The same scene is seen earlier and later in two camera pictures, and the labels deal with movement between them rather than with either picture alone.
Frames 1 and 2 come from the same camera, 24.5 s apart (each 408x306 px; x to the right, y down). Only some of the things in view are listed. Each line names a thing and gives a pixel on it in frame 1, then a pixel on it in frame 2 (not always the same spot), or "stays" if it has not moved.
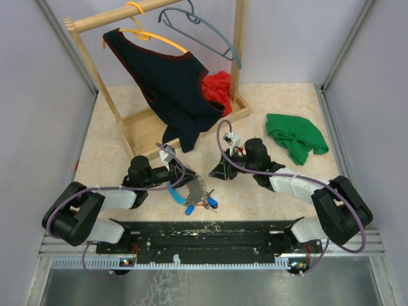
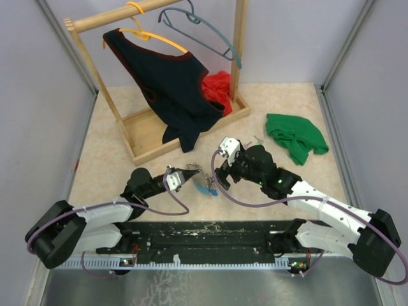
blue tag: (189, 209) → (214, 192)
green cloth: (296, 135) stays
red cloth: (216, 88) stays
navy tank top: (173, 84) stays
